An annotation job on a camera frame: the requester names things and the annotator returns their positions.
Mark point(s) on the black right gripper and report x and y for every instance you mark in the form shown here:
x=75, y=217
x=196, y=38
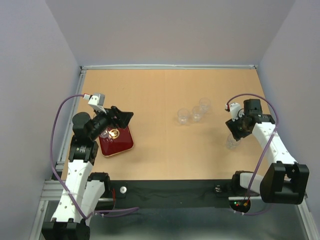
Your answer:
x=236, y=134

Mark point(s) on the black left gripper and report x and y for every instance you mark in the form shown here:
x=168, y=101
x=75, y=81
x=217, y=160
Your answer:
x=122, y=118

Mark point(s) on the clear glass lone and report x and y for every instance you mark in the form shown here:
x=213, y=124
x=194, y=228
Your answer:
x=231, y=143

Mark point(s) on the clear glass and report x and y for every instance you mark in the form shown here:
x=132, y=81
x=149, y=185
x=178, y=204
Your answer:
x=205, y=104
x=105, y=134
x=183, y=116
x=197, y=113

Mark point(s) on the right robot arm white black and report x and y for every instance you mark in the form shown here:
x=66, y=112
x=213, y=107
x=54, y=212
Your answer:
x=278, y=178

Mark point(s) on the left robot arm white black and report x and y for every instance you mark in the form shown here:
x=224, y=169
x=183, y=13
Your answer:
x=82, y=187

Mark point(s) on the red tray with gold rim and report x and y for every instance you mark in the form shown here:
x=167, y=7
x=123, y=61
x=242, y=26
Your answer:
x=121, y=141

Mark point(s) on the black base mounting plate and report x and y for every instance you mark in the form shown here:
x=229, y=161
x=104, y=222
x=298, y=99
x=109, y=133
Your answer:
x=172, y=194

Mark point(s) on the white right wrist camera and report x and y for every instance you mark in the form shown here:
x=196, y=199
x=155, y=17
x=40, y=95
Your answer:
x=235, y=109

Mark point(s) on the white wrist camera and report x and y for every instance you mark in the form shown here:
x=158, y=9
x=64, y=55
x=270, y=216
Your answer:
x=96, y=101
x=235, y=109

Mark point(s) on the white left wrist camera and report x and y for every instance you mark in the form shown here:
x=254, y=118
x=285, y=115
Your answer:
x=96, y=101

